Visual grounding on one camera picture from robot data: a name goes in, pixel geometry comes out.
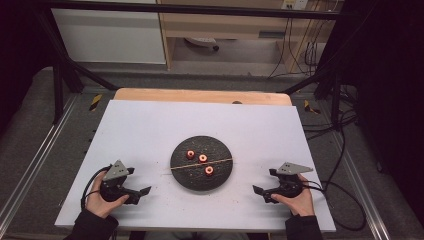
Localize light wooden desk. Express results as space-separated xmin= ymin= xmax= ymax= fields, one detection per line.
xmin=156 ymin=0 xmax=338 ymax=72

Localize aluminium rail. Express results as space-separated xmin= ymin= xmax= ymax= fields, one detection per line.
xmin=0 ymin=94 xmax=80 ymax=228
xmin=332 ymin=131 xmax=392 ymax=240

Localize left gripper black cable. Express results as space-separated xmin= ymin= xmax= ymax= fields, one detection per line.
xmin=80 ymin=164 xmax=113 ymax=210

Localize black metal crossbar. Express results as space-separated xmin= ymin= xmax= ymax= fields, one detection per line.
xmin=33 ymin=0 xmax=354 ymax=21

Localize black speckled round plate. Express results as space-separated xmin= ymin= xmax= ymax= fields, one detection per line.
xmin=169 ymin=135 xmax=234 ymax=192

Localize person's left hand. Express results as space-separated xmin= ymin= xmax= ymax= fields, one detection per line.
xmin=84 ymin=171 xmax=131 ymax=220

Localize person's right hand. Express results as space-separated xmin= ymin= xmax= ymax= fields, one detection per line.
xmin=270 ymin=173 xmax=316 ymax=218

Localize black floor cables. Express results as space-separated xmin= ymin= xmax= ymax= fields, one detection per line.
xmin=301 ymin=84 xmax=362 ymax=142

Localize white power strip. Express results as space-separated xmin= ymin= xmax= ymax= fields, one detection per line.
xmin=184 ymin=36 xmax=220 ymax=52

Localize white board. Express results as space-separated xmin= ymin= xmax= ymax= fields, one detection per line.
xmin=54 ymin=99 xmax=337 ymax=233

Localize thin wooden skewer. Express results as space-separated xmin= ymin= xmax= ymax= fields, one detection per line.
xmin=169 ymin=157 xmax=234 ymax=170

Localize white wall socket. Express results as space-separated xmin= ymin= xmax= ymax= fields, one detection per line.
xmin=281 ymin=0 xmax=309 ymax=10

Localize black metal stand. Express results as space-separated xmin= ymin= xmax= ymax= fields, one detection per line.
xmin=33 ymin=6 xmax=118 ymax=125
xmin=282 ymin=64 xmax=345 ymax=132

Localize dark curtain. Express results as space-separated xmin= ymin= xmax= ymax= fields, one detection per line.
xmin=0 ymin=0 xmax=56 ymax=134
xmin=328 ymin=0 xmax=424 ymax=229

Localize white cabinet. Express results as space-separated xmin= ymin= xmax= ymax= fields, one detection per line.
xmin=51 ymin=0 xmax=167 ymax=65

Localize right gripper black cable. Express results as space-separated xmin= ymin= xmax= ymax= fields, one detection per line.
xmin=299 ymin=179 xmax=367 ymax=232

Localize yellow black tape strip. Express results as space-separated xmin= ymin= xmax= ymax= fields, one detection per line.
xmin=303 ymin=99 xmax=321 ymax=115
xmin=88 ymin=93 xmax=104 ymax=112

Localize hanging black cables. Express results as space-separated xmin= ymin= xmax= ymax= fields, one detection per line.
xmin=267 ymin=17 xmax=322 ymax=80

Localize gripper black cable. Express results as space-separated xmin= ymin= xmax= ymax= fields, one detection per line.
xmin=80 ymin=164 xmax=113 ymax=210
xmin=299 ymin=179 xmax=367 ymax=232

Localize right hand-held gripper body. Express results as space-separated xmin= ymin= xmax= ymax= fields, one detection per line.
xmin=262 ymin=162 xmax=315 ymax=205

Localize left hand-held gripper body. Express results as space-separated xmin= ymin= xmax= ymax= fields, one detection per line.
xmin=99 ymin=159 xmax=142 ymax=205

